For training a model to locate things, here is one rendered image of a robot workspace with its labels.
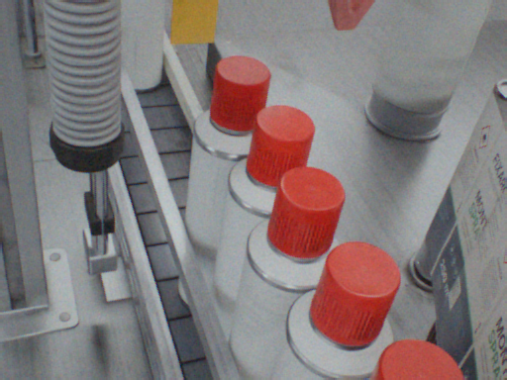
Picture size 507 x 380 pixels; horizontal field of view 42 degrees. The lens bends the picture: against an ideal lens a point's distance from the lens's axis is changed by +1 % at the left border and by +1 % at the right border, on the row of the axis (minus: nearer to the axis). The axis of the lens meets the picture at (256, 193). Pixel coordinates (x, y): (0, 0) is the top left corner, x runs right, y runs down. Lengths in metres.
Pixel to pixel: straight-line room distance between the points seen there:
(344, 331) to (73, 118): 0.15
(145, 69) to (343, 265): 0.46
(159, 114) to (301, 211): 0.41
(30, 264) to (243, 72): 0.24
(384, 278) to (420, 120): 0.45
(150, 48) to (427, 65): 0.28
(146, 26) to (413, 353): 0.49
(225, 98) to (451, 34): 0.33
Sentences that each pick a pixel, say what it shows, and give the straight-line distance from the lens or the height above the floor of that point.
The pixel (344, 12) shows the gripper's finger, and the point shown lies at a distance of 0.49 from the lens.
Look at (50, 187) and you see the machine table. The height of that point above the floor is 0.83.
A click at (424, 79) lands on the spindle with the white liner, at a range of 0.69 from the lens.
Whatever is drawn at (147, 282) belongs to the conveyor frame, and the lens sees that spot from 0.53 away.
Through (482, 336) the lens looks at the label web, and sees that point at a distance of 0.41.
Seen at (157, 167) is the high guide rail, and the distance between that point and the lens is 0.50.
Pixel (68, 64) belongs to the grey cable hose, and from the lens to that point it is 0.29.
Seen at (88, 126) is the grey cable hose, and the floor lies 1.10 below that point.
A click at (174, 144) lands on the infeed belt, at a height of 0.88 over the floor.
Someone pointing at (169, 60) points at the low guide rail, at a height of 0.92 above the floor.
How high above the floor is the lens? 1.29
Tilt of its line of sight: 42 degrees down
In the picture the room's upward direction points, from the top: 11 degrees clockwise
